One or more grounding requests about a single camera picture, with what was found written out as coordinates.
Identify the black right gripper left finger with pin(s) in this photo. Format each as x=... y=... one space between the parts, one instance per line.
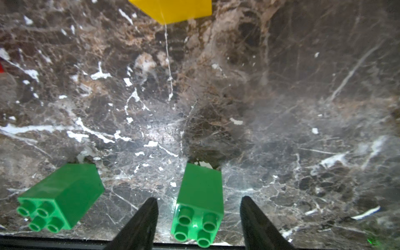
x=139 y=232

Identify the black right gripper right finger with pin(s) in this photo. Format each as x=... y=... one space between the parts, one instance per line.
x=258 y=231

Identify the green square lego brick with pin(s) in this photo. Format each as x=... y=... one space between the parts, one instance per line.
x=59 y=201
x=199 y=207

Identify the yellow square lego brick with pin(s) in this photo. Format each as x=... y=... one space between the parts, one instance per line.
x=172 y=11

